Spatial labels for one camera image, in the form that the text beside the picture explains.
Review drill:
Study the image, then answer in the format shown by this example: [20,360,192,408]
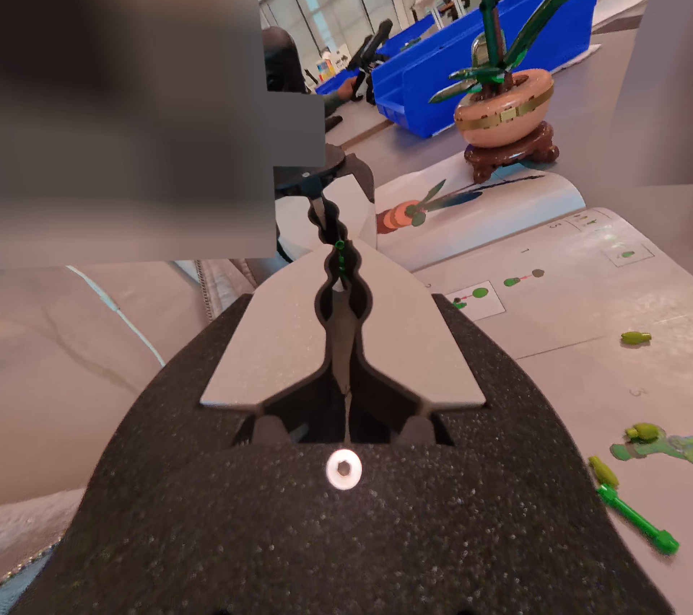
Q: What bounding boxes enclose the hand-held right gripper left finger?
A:
[199,244,332,414]

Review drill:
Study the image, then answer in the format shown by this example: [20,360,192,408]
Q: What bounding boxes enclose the grey desk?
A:
[324,0,656,191]

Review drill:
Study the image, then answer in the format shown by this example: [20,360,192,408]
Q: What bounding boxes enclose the long green toy stem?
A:
[596,484,681,555]

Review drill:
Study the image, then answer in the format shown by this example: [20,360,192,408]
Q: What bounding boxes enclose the beige shirt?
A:
[0,259,255,506]

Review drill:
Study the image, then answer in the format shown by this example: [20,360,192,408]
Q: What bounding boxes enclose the toy brick potted plant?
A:
[429,0,631,184]

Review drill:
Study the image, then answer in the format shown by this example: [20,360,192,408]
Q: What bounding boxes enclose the open instruction booklet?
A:
[374,168,693,572]

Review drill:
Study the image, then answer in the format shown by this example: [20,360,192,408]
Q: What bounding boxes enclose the thin white cable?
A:
[67,264,166,368]

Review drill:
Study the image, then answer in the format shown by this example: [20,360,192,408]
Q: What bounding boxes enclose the small blue plastic bin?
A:
[378,13,440,60]

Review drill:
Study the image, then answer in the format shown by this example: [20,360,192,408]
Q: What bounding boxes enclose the large blue plastic bin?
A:
[372,0,603,141]

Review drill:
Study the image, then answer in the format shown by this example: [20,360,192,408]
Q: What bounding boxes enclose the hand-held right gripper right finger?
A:
[349,241,487,419]

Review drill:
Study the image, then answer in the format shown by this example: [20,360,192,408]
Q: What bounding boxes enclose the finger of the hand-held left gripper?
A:
[309,154,378,249]
[276,194,332,264]

